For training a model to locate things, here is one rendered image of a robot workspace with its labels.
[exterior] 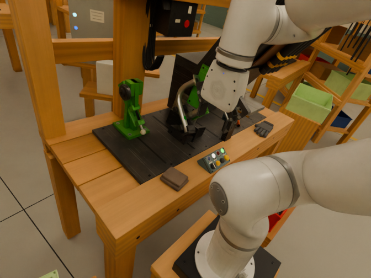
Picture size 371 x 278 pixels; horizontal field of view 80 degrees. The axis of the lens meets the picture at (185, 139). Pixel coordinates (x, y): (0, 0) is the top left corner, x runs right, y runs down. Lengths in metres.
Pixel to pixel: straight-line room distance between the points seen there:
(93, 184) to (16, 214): 1.18
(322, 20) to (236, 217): 0.33
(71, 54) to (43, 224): 1.26
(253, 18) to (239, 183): 0.31
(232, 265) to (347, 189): 0.43
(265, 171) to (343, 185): 0.15
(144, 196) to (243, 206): 0.53
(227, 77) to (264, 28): 0.12
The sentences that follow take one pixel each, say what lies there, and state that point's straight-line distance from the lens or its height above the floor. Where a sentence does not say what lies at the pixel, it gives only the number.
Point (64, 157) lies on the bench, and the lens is 1.07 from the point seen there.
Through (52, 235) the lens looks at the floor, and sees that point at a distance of 1.89.
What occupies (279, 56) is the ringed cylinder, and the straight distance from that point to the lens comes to 1.14.
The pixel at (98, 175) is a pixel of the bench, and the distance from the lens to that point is 0.97.
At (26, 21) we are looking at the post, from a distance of 0.97.
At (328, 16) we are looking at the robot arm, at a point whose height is 1.59.
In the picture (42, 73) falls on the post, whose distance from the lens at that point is 1.03.
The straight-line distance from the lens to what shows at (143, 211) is 0.84.
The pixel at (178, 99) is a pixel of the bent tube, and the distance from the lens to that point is 1.16.
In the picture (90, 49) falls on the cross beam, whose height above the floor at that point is 1.24.
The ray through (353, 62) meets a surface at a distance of 3.58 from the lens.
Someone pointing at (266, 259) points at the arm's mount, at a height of 0.92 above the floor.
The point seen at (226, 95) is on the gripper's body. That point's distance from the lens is 0.53.
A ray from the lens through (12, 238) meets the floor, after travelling 1.96.
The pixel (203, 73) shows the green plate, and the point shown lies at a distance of 1.12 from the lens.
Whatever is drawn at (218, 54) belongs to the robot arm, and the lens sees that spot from 0.52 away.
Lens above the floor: 1.59
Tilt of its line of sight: 36 degrees down
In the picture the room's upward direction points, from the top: 14 degrees clockwise
